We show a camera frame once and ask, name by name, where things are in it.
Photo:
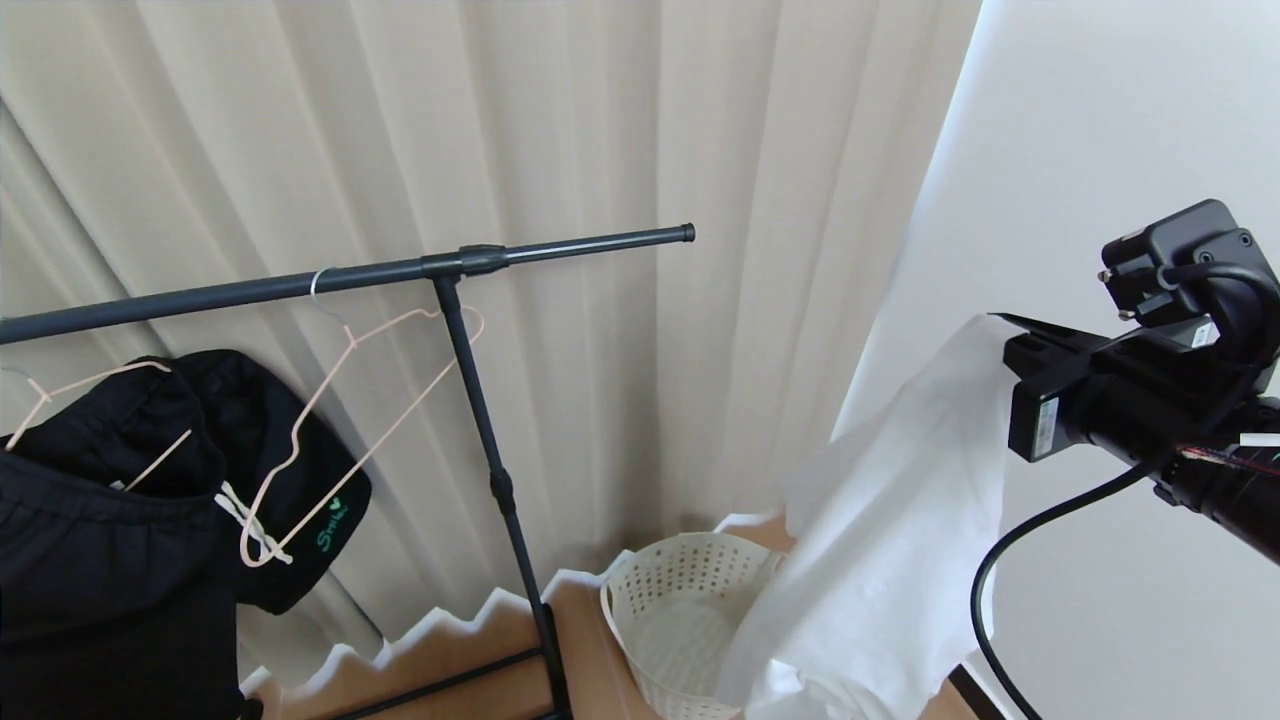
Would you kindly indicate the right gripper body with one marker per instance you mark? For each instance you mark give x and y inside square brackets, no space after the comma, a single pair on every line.
[1130,400]

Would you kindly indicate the white garment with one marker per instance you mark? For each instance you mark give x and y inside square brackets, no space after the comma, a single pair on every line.
[890,540]

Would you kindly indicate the pink clothes hanger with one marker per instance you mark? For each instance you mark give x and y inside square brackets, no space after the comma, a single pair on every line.
[40,400]
[352,345]

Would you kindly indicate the black shorts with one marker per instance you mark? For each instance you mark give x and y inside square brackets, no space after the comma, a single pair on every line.
[100,560]

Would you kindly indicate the white laundry basket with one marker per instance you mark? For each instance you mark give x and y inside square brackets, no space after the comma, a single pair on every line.
[680,570]

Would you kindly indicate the black clothes rack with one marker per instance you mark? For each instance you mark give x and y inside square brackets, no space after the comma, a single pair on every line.
[480,261]

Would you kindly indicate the beige curtain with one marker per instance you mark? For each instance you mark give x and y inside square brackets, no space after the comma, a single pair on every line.
[600,120]

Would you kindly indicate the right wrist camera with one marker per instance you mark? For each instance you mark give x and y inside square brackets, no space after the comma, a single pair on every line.
[1180,245]

